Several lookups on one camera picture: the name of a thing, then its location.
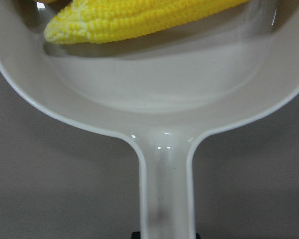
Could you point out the white plastic dustpan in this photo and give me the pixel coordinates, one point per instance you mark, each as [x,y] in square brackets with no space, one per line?
[162,93]

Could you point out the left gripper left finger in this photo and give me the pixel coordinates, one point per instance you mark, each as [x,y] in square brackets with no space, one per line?
[135,235]

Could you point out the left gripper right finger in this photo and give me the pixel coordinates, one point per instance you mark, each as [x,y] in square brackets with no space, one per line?
[197,235]

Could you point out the yellow toy corn cob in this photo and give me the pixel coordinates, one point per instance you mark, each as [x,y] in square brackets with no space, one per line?
[103,21]

